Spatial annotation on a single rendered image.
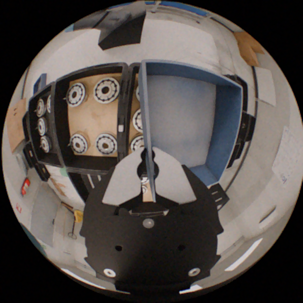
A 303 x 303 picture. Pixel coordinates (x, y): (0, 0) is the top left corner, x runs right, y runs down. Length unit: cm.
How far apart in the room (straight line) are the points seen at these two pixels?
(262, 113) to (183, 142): 295
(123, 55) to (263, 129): 304
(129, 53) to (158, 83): 45
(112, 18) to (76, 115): 46
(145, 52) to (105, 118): 40
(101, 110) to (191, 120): 34
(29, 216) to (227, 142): 340
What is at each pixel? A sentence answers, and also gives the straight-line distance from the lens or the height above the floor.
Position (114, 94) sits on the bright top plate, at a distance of 37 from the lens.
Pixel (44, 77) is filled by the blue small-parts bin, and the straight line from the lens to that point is 93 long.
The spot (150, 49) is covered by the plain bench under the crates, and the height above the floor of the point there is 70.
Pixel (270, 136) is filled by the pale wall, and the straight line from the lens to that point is 299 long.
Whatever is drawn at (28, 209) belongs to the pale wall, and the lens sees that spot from 327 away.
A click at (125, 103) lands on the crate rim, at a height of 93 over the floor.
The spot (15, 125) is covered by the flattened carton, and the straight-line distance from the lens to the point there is 303.
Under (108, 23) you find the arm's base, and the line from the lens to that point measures 46.
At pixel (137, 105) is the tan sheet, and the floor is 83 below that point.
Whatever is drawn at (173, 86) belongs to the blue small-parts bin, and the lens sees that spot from 17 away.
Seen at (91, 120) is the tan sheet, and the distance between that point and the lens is 45.
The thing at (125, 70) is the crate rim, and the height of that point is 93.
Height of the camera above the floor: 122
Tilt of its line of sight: 57 degrees down
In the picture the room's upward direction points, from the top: 162 degrees clockwise
